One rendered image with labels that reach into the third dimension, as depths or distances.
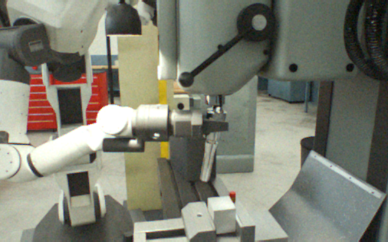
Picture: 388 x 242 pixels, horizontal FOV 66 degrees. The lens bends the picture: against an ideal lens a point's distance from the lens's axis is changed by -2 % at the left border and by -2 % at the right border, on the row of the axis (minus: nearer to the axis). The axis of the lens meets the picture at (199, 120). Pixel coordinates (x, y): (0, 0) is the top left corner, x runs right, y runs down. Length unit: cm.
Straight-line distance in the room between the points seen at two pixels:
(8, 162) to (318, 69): 68
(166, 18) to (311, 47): 30
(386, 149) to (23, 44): 87
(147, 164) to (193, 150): 151
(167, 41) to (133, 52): 174
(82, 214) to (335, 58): 119
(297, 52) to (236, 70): 12
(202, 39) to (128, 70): 184
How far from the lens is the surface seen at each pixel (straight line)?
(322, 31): 67
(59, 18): 88
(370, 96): 83
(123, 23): 61
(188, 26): 61
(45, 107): 557
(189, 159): 110
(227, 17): 61
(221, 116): 70
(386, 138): 79
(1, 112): 81
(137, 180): 264
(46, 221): 174
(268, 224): 79
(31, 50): 84
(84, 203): 144
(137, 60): 241
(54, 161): 76
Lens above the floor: 141
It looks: 14 degrees down
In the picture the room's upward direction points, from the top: straight up
